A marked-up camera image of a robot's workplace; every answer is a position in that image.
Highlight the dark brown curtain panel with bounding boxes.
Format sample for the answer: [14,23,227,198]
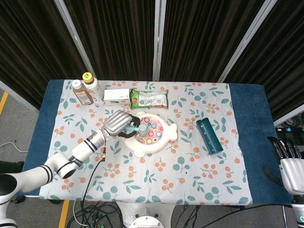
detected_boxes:
[224,0,304,122]
[0,0,83,110]
[159,0,266,83]
[64,0,157,81]

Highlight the blue table cover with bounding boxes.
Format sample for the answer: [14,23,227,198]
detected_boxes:
[14,79,293,205]

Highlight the white floor cable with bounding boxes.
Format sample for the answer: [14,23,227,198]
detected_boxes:
[0,142,29,153]

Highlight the brown juice bottle white cap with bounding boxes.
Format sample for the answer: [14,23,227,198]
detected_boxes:
[71,80,94,106]

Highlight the grey aluminium partition post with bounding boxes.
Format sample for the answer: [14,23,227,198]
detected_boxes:
[217,0,278,83]
[273,111,304,127]
[152,0,167,81]
[53,0,97,81]

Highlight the green snack bag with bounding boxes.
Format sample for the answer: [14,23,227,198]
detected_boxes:
[129,88,169,110]

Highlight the black hand signal cable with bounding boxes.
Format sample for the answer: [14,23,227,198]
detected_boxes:
[80,147,106,214]

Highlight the floral fruit print tablecloth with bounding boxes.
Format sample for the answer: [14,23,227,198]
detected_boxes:
[39,79,252,206]

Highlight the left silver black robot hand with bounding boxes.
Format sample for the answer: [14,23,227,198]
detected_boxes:
[102,109,141,139]

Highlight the small teal toy rod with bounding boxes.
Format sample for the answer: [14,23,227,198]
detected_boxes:
[123,123,149,138]

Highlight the dark teal open tray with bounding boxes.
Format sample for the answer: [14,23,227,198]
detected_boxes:
[196,118,224,156]

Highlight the black floor cable bundle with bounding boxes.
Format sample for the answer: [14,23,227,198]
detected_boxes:
[66,200,124,228]

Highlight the white stapler box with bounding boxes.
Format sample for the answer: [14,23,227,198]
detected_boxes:
[104,89,132,106]

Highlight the long black floor cable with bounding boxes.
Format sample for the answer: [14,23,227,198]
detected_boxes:
[199,201,293,228]

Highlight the white fish toy board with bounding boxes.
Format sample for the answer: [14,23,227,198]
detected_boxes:
[122,111,178,158]

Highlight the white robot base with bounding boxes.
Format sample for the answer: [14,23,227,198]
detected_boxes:
[116,200,177,228]

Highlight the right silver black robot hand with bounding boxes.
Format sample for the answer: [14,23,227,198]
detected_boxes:
[262,136,304,194]

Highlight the black power strip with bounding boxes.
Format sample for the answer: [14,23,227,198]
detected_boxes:
[275,127,304,133]

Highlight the white drink bottle yellow cap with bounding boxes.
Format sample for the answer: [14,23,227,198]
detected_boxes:
[82,72,106,107]

